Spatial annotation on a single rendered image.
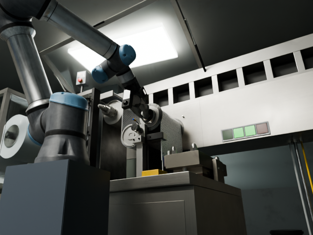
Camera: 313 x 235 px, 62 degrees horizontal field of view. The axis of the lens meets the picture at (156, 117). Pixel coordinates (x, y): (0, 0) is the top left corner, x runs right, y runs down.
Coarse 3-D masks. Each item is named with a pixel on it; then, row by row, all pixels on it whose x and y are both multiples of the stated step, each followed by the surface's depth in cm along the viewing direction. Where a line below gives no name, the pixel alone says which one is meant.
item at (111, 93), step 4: (108, 92) 150; (112, 92) 149; (100, 96) 153; (104, 96) 151; (108, 96) 149; (112, 96) 149; (116, 96) 152; (104, 100) 156; (108, 100) 157; (120, 100) 157
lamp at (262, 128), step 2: (258, 124) 136; (260, 124) 135; (262, 124) 135; (264, 124) 134; (258, 126) 135; (260, 126) 135; (262, 126) 134; (264, 126) 134; (266, 126) 133; (258, 128) 135; (260, 128) 135; (262, 128) 134; (264, 128) 134; (266, 128) 133; (258, 130) 135; (260, 130) 134; (262, 130) 134; (264, 130) 133; (266, 130) 133; (258, 132) 134; (260, 132) 134; (262, 132) 133; (264, 132) 133
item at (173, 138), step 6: (162, 126) 129; (168, 132) 133; (174, 132) 140; (168, 138) 132; (174, 138) 138; (180, 138) 145; (162, 144) 125; (168, 144) 131; (174, 144) 137; (180, 144) 144; (162, 150) 124; (168, 150) 129; (180, 150) 142; (162, 156) 123
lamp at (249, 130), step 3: (249, 126) 138; (252, 126) 137; (246, 129) 138; (249, 129) 137; (252, 129) 136; (246, 132) 138; (249, 132) 137; (252, 132) 136; (255, 132) 135; (246, 135) 137; (249, 135) 136
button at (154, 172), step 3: (144, 171) 93; (147, 171) 92; (150, 171) 92; (153, 171) 91; (156, 171) 90; (159, 171) 91; (162, 171) 93; (165, 171) 95; (144, 174) 93; (147, 174) 92; (150, 174) 91; (153, 174) 91; (156, 174) 90
